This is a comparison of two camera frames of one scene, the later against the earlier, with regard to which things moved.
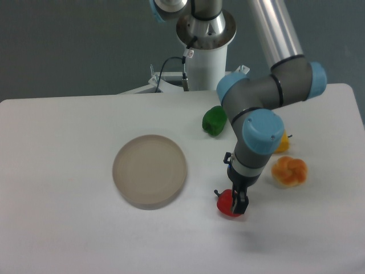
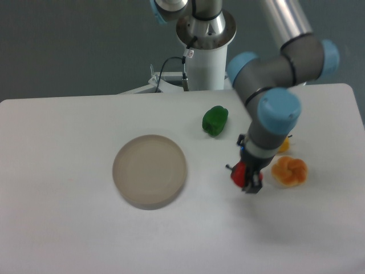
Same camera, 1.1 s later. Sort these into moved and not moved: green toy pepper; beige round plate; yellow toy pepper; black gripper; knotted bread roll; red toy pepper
Moved: black gripper; red toy pepper
Not moved: knotted bread roll; green toy pepper; beige round plate; yellow toy pepper
